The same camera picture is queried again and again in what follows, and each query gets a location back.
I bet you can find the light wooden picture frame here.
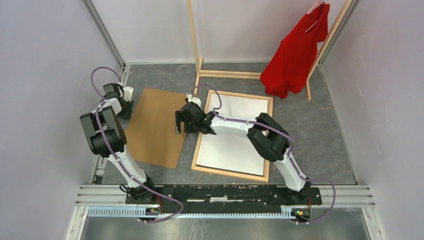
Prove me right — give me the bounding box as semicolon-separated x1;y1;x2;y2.
191;89;274;183

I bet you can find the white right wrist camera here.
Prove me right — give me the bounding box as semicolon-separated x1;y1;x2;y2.
185;93;202;107

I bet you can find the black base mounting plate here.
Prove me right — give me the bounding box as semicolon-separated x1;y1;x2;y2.
125;184;323;215

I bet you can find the red t-shirt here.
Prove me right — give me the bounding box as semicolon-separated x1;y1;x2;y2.
260;2;331;99

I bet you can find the brown backing board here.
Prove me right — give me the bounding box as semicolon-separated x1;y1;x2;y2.
125;88;186;169

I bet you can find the white slotted cable duct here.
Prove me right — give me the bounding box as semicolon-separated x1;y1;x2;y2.
86;206;294;220

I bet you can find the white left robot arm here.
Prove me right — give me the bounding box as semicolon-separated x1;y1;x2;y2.
79;83;157;204

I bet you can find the printed photo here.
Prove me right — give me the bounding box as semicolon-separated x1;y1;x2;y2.
196;93;270;176

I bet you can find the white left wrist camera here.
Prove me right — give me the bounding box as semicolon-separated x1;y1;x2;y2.
123;86;134;102

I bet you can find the wooden clothes rack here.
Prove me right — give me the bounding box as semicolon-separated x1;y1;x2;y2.
186;0;354;102

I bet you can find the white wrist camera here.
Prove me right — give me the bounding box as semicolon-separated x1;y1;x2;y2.
123;86;134;102
185;93;202;107

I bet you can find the pink clothes hanger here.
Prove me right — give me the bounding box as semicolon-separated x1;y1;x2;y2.
305;0;327;33

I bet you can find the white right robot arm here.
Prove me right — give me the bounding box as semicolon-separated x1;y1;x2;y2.
175;102;311;204

